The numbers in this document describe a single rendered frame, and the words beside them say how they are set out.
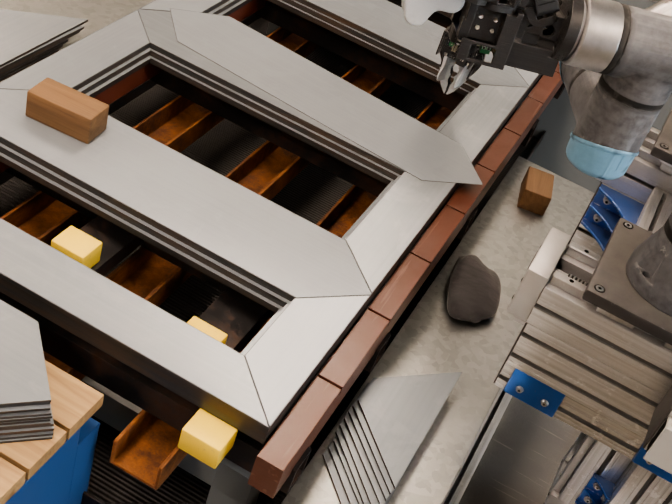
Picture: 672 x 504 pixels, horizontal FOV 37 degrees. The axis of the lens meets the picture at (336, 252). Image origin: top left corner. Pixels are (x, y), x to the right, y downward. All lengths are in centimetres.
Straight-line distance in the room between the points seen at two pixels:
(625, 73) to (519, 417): 144
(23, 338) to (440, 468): 66
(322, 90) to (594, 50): 101
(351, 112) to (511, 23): 95
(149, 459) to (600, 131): 77
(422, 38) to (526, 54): 126
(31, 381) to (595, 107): 76
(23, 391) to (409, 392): 62
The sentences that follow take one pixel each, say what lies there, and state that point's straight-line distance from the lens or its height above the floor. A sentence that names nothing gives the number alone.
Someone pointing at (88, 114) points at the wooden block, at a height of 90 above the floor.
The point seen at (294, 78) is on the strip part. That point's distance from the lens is 204.
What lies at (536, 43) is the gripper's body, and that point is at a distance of 110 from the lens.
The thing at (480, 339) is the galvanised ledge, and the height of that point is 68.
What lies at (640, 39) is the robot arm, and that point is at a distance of 111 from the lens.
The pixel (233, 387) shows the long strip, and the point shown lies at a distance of 137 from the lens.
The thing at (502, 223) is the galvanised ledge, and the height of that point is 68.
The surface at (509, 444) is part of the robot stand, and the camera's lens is 238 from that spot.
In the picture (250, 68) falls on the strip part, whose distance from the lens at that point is 203.
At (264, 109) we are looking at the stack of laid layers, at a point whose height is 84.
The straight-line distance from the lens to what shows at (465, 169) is 194.
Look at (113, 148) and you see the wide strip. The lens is 172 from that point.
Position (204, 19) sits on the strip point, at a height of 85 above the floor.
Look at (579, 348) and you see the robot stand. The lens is 156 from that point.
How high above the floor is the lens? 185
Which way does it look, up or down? 38 degrees down
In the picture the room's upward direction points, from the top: 19 degrees clockwise
